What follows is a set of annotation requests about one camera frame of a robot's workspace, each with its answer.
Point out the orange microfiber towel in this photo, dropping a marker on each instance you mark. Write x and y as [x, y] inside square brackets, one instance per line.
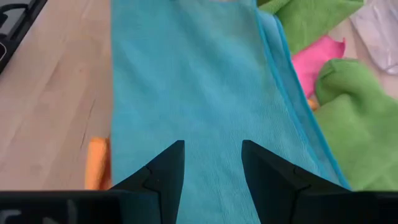
[312, 104]
[98, 161]

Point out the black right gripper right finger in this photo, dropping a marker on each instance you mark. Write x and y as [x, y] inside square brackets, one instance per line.
[280, 202]

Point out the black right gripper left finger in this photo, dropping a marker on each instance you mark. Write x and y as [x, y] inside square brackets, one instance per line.
[149, 202]

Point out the pink microfiber towel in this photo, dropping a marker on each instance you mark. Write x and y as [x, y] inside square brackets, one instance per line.
[314, 59]

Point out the clear plastic bin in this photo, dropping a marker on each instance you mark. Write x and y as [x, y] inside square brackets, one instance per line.
[379, 31]

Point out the blue microfiber towel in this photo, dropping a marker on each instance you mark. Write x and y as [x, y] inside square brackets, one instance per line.
[192, 77]

